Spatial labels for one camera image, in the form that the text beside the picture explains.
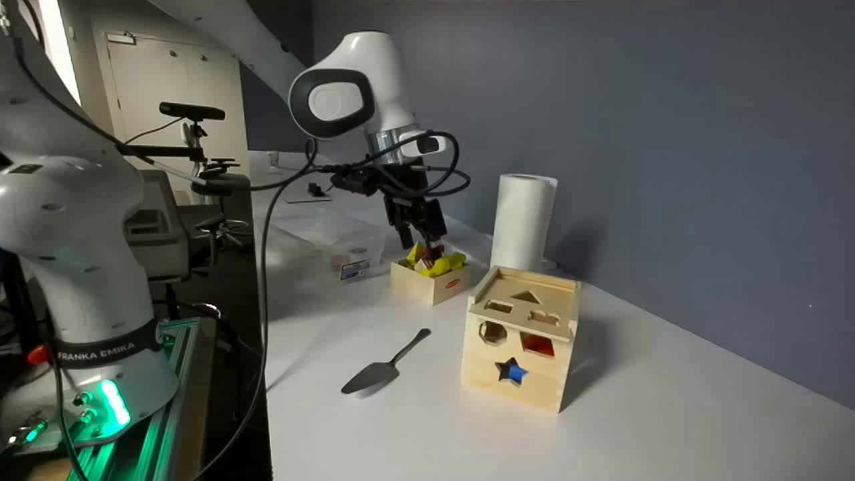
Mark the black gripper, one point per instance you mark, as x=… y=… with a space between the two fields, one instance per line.
x=415 y=202

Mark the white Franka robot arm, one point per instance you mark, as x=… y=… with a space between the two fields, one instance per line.
x=69 y=222

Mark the small yellow wooden block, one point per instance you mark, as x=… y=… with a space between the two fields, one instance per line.
x=411 y=258

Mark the large yellow wooden block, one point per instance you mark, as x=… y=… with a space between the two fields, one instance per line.
x=447 y=264

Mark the small box of colourful blocks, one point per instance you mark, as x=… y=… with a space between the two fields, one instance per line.
x=427 y=285

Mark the clear plastic bin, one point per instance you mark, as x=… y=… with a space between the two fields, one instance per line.
x=320 y=236

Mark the white paper towel roll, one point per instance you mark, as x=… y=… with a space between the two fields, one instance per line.
x=521 y=222

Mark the grey metal scoop spoon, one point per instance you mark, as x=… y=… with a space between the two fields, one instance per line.
x=375 y=375

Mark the wooden shape sorter cube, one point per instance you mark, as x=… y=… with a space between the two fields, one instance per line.
x=523 y=339

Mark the grey box device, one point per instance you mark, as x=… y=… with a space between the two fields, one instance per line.
x=157 y=228

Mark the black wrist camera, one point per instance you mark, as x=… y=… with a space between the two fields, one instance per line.
x=358 y=181

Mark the black camera on stand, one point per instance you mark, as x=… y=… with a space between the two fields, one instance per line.
x=191 y=110

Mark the robot base mount green light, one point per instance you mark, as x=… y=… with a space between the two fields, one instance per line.
x=169 y=391

